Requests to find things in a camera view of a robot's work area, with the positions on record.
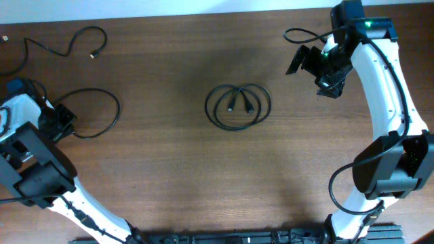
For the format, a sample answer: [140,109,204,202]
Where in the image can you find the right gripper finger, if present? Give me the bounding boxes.
[285,45,310,75]
[317,81,344,99]

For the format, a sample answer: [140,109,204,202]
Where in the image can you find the black cable with gold plug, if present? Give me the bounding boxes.
[0,26,109,76]

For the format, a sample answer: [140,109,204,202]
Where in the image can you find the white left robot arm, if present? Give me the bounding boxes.
[1,78,147,243]

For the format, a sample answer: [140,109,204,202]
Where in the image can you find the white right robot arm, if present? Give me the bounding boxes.
[288,17,433,243]

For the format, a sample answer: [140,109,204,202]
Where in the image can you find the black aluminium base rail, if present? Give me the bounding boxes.
[69,223,404,244]

